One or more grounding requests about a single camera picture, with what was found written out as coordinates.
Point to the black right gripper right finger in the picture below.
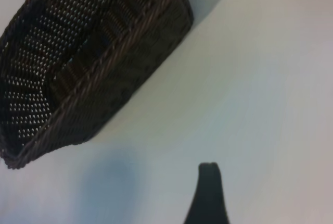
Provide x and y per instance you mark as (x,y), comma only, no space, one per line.
(217,203)

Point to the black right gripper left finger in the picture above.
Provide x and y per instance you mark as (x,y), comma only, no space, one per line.
(200,203)

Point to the dark brown wicker basket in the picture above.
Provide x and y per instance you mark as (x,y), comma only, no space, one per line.
(78,39)

